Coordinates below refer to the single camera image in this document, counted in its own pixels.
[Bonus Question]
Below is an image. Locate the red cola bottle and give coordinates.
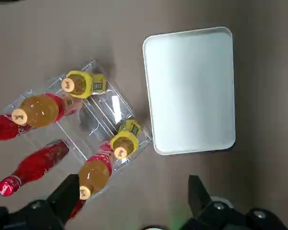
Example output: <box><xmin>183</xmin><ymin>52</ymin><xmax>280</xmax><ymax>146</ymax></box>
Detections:
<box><xmin>66</xmin><ymin>197</ymin><xmax>87</xmax><ymax>225</ymax></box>
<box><xmin>0</xmin><ymin>114</ymin><xmax>31</xmax><ymax>142</ymax></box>
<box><xmin>0</xmin><ymin>140</ymin><xmax>70</xmax><ymax>197</ymax></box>

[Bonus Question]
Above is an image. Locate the white rectangular tray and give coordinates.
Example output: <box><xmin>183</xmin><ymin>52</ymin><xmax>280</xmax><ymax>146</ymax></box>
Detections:
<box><xmin>142</xmin><ymin>26</ymin><xmax>236</xmax><ymax>156</ymax></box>

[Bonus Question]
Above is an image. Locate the clear acrylic tiered shelf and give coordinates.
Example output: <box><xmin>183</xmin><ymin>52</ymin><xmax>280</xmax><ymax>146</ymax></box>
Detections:
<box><xmin>1</xmin><ymin>58</ymin><xmax>153</xmax><ymax>199</ymax></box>

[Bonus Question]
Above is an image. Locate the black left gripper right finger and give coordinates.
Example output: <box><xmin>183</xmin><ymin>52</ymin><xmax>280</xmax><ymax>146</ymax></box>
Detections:
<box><xmin>182</xmin><ymin>174</ymin><xmax>288</xmax><ymax>230</ymax></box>

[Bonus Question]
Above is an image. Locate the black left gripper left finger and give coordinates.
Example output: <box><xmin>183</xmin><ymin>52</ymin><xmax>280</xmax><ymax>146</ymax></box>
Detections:
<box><xmin>0</xmin><ymin>173</ymin><xmax>81</xmax><ymax>230</ymax></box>

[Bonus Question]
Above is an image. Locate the yellow label tea bottle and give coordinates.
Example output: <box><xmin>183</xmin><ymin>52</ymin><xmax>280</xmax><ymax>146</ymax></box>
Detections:
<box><xmin>60</xmin><ymin>69</ymin><xmax>108</xmax><ymax>99</ymax></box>
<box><xmin>109</xmin><ymin>119</ymin><xmax>142</xmax><ymax>160</ymax></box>

